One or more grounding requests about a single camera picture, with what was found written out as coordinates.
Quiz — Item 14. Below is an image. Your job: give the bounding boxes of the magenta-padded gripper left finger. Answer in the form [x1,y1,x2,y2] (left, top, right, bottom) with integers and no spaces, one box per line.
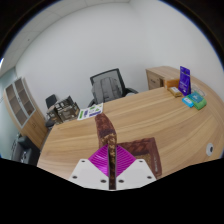
[68,143,111,191]

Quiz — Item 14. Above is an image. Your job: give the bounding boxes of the dark printed cardboard box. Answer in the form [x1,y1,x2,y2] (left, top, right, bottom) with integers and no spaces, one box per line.
[56,99,80,123]
[53,95,73,108]

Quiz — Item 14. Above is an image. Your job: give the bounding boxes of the grey backpack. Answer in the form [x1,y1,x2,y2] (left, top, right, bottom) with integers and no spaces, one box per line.
[91,76,122,104]

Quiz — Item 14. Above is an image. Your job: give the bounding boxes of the small green box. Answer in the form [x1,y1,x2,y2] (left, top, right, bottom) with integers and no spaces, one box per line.
[188,93,208,111]

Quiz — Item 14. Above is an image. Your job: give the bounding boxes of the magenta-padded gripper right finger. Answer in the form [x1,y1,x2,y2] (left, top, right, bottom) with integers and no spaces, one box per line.
[114,144,157,191]

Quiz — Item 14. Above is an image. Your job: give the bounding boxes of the black mesh office chair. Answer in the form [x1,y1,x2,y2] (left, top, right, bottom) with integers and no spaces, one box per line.
[87,68,139,108]

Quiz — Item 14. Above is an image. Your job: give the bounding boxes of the white round cable grommet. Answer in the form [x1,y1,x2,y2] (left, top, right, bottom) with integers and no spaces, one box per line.
[205,142,215,157]

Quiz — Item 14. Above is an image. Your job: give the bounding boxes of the small brown cardboard box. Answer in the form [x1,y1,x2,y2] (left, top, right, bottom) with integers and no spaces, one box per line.
[46,105,61,124]

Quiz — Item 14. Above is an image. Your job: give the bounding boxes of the wooden cabinet with glass doors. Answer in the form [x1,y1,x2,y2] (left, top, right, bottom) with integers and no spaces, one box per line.
[3,76,49,149]

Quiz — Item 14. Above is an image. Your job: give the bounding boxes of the black visitor chair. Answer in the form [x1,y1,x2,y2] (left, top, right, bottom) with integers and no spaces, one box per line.
[44,94,59,129]

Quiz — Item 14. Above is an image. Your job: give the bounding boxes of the clear plastic container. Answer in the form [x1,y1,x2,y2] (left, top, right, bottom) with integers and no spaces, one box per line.
[190,83,207,98]

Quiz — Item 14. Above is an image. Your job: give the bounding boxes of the small yellow box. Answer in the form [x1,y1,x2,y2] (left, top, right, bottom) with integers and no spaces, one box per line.
[168,86,183,98]

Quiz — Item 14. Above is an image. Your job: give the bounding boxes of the maroon and gold patterned towel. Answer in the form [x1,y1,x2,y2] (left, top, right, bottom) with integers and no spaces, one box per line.
[94,112,163,191]

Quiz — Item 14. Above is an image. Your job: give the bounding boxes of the purple upright box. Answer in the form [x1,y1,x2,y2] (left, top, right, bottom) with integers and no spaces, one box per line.
[177,65,192,97]

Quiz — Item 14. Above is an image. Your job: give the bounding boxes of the wooden side drawer cabinet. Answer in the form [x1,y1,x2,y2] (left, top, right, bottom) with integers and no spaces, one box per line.
[145,65,183,91]

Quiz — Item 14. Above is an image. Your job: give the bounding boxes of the orange box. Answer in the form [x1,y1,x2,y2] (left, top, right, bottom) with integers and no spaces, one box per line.
[164,77,181,90]

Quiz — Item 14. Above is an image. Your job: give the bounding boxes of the small blue box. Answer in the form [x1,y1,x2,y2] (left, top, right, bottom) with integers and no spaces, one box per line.
[181,95,195,109]

